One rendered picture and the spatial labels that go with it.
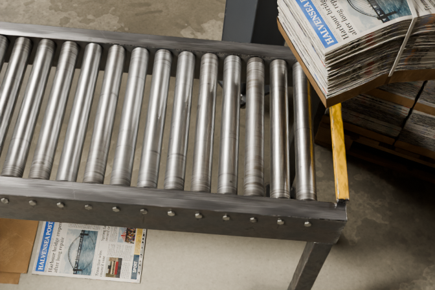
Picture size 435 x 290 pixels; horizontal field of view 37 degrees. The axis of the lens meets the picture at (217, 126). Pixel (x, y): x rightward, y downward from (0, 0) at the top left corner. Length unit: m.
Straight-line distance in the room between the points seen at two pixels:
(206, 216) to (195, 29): 1.58
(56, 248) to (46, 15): 1.18
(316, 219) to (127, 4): 1.82
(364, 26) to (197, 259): 1.20
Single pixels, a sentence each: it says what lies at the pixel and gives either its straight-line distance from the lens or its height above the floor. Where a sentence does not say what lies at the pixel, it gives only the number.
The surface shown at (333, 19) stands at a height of 1.15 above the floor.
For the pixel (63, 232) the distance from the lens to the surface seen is 2.41.
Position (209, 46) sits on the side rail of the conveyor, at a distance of 1.83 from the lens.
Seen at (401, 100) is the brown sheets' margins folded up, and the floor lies 0.40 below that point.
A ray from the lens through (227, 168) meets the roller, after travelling 1.59.
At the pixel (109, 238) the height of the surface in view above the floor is 0.01.
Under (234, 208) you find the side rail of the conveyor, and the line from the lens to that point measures 1.53.
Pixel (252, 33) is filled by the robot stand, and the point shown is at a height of 0.39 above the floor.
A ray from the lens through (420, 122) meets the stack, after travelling 2.45.
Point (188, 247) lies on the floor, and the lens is 2.37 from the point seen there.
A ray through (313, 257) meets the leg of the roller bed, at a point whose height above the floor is 0.59.
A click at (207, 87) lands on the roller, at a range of 1.74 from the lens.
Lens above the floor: 2.13
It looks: 54 degrees down
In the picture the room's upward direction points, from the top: 7 degrees clockwise
